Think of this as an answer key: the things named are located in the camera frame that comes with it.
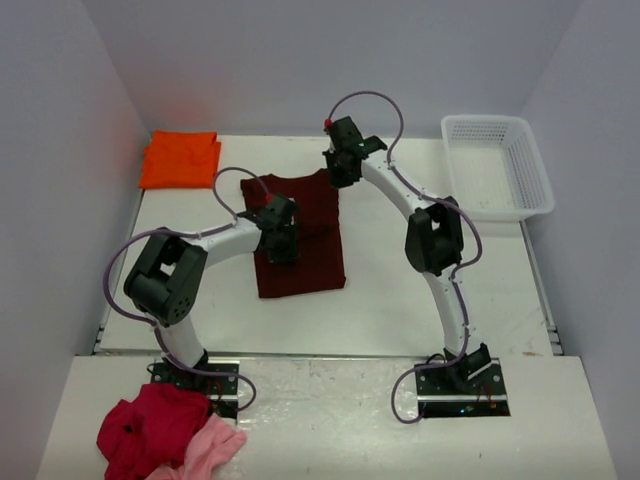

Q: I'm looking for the dark red t-shirt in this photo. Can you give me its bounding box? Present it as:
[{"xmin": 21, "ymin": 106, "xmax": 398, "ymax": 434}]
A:
[{"xmin": 240, "ymin": 169, "xmax": 346, "ymax": 299}]

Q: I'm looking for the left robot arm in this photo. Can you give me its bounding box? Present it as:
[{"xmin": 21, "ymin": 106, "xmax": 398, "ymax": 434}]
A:
[{"xmin": 123, "ymin": 194, "xmax": 298, "ymax": 375}]

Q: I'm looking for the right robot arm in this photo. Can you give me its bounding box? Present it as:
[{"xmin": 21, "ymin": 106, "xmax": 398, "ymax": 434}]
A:
[{"xmin": 323, "ymin": 116, "xmax": 490, "ymax": 382}]

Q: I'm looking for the orange folded t-shirt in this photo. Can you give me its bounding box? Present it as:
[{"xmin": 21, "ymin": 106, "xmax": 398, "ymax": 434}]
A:
[{"xmin": 138, "ymin": 130, "xmax": 222, "ymax": 190}]

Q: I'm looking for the white plastic basket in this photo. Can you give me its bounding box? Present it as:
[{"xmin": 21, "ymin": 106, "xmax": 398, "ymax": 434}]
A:
[{"xmin": 441, "ymin": 115, "xmax": 555, "ymax": 222}]

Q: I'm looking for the pink crumpled t-shirt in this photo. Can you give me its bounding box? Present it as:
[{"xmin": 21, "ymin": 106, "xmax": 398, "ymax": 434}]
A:
[{"xmin": 147, "ymin": 414, "xmax": 247, "ymax": 480}]

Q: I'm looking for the crimson crumpled t-shirt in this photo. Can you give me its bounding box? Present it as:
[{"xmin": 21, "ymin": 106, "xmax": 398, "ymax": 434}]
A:
[{"xmin": 96, "ymin": 383, "xmax": 211, "ymax": 479}]

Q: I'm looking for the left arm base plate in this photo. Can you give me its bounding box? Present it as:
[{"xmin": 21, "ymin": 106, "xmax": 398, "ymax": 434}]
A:
[{"xmin": 146, "ymin": 360, "xmax": 239, "ymax": 420}]

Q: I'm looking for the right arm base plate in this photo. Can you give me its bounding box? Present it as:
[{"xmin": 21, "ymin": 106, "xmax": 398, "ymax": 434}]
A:
[{"xmin": 415, "ymin": 359, "xmax": 511, "ymax": 419}]

